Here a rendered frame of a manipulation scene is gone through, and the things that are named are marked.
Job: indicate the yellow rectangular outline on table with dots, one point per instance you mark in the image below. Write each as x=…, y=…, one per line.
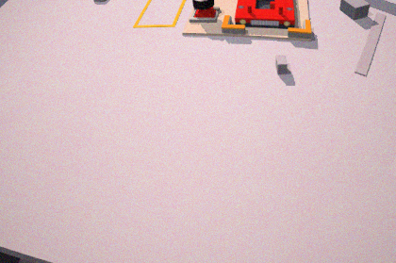
x=174, y=22

